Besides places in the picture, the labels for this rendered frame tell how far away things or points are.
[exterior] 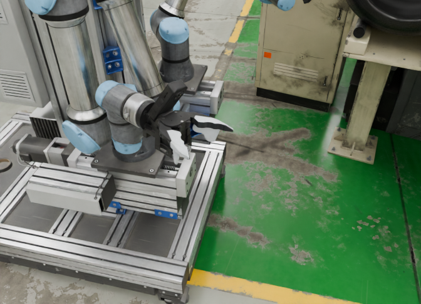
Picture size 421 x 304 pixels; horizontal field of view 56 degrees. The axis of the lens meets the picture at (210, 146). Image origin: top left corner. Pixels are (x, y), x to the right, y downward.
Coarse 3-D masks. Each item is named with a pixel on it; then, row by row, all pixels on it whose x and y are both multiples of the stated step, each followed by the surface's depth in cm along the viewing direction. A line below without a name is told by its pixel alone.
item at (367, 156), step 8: (336, 128) 256; (344, 128) 257; (368, 136) 251; (336, 144) 245; (376, 144) 245; (328, 152) 240; (336, 152) 239; (344, 152) 239; (360, 152) 238; (368, 152) 239; (360, 160) 234; (368, 160) 233
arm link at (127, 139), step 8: (112, 128) 101; (120, 128) 100; (128, 128) 100; (136, 128) 102; (112, 136) 103; (120, 136) 101; (128, 136) 102; (136, 136) 103; (120, 144) 103; (128, 144) 103; (136, 144) 104; (120, 152) 106; (128, 152) 105
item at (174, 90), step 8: (168, 88) 83; (176, 88) 83; (184, 88) 84; (160, 96) 85; (168, 96) 84; (176, 96) 84; (160, 104) 86; (168, 104) 86; (152, 112) 89; (160, 112) 88
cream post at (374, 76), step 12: (372, 72) 206; (384, 72) 204; (360, 84) 213; (372, 84) 210; (384, 84) 208; (360, 96) 217; (372, 96) 214; (360, 108) 222; (372, 108) 219; (348, 120) 231; (360, 120) 226; (372, 120) 223; (348, 132) 234; (360, 132) 231; (348, 144) 239; (360, 144) 236
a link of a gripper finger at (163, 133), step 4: (160, 124) 86; (160, 128) 84; (164, 128) 84; (168, 128) 85; (172, 128) 86; (160, 132) 84; (164, 132) 83; (160, 136) 84; (164, 136) 82; (168, 136) 82; (168, 140) 82
